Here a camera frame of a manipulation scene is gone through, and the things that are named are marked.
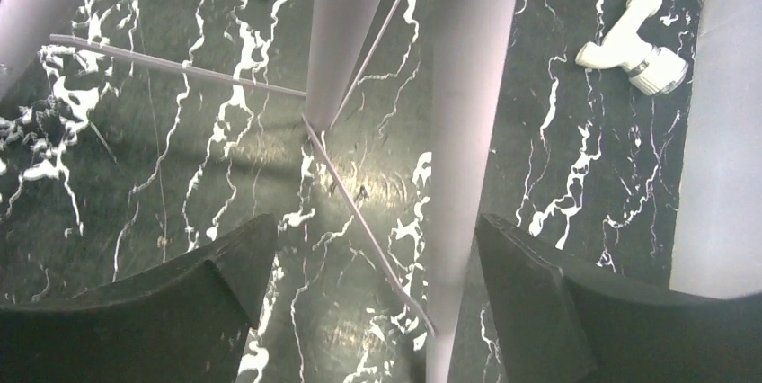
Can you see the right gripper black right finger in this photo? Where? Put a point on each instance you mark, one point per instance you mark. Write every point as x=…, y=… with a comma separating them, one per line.
x=560, y=319

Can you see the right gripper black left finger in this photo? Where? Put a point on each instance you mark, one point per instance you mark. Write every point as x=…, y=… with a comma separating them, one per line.
x=185, y=320

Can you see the lilac perforated music stand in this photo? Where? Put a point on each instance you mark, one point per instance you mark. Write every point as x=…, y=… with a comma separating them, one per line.
x=471, y=43

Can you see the white pipe tee fitting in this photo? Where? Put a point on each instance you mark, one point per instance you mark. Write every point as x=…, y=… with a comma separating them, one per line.
x=652, y=69

